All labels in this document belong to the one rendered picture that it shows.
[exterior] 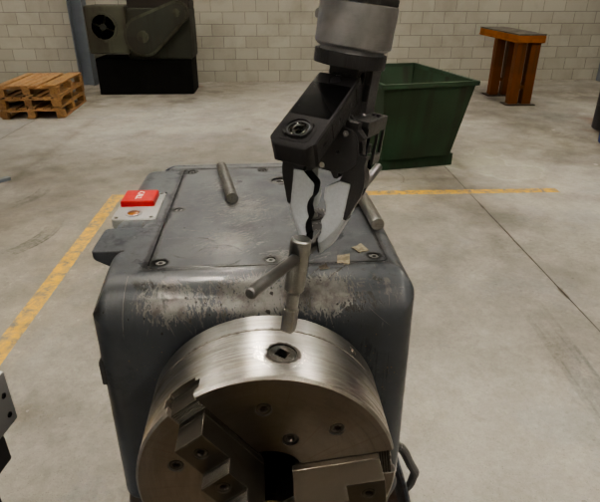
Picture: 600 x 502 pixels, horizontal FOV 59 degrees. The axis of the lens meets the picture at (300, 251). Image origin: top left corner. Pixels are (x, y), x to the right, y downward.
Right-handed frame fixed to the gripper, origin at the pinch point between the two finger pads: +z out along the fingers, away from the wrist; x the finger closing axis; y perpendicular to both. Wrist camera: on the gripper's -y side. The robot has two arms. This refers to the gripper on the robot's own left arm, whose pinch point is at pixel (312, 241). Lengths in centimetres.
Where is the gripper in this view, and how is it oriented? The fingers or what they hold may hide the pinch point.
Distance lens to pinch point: 59.1
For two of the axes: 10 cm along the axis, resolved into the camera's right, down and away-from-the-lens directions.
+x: -8.8, -3.0, 3.5
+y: 4.5, -3.4, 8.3
